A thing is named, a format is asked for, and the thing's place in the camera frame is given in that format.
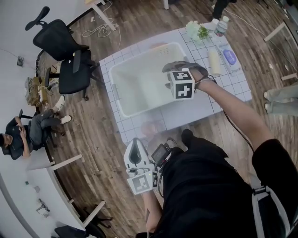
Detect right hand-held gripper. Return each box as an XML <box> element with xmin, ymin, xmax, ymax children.
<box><xmin>162</xmin><ymin>60</ymin><xmax>196</xmax><ymax>101</ymax></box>

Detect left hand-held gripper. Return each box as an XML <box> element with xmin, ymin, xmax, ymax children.
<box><xmin>123</xmin><ymin>137</ymin><xmax>159</xmax><ymax>196</ymax></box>

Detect white plastic basket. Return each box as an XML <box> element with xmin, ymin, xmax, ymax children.
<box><xmin>108</xmin><ymin>41</ymin><xmax>194</xmax><ymax>118</ymax></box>

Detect person's right forearm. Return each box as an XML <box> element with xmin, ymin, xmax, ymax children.
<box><xmin>197</xmin><ymin>79</ymin><xmax>273</xmax><ymax>152</ymax></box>

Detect person's left forearm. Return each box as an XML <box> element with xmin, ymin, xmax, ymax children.
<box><xmin>142</xmin><ymin>190</ymin><xmax>163</xmax><ymax>233</ymax></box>

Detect person's right hand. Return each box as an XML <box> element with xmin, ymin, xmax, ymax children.
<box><xmin>190</xmin><ymin>66</ymin><xmax>210</xmax><ymax>91</ymax></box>

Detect black waist device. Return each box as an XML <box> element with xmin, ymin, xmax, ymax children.
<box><xmin>151</xmin><ymin>143</ymin><xmax>173</xmax><ymax>166</ymax></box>

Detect cream cylinder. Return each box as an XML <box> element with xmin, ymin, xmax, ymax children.
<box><xmin>208</xmin><ymin>48</ymin><xmax>222</xmax><ymax>75</ymax></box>

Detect white wipes packet purple label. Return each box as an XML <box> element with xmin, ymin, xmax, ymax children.
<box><xmin>217</xmin><ymin>41</ymin><xmax>243</xmax><ymax>77</ymax></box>

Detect clear water bottle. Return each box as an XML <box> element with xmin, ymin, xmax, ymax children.
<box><xmin>214</xmin><ymin>15</ymin><xmax>230</xmax><ymax>38</ymax></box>

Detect person's black clothing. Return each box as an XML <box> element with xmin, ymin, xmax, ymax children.
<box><xmin>149</xmin><ymin>129</ymin><xmax>298</xmax><ymax>238</ymax></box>

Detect wooden desk white legs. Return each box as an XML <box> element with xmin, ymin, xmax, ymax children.
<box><xmin>85</xmin><ymin>0</ymin><xmax>117</xmax><ymax>32</ymax></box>

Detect black office chair with headrest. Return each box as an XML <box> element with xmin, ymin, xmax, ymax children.
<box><xmin>25</xmin><ymin>6</ymin><xmax>100</xmax><ymax>101</ymax></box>

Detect small metal tool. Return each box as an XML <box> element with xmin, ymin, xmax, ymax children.
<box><xmin>36</xmin><ymin>198</ymin><xmax>51</xmax><ymax>218</ymax></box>

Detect glass-top desk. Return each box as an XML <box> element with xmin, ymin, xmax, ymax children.
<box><xmin>264</xmin><ymin>20</ymin><xmax>298</xmax><ymax>82</ymax></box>

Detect black cable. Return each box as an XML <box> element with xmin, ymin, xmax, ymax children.
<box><xmin>223</xmin><ymin>111</ymin><xmax>254</xmax><ymax>153</ymax></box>
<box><xmin>157</xmin><ymin>162</ymin><xmax>165</xmax><ymax>196</ymax></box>

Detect white floor cable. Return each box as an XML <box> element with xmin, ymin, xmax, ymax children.
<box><xmin>82</xmin><ymin>0</ymin><xmax>122</xmax><ymax>51</ymax></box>

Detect grey shoulder strap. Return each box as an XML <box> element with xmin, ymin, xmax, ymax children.
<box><xmin>250</xmin><ymin>172</ymin><xmax>291</xmax><ymax>238</ymax></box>

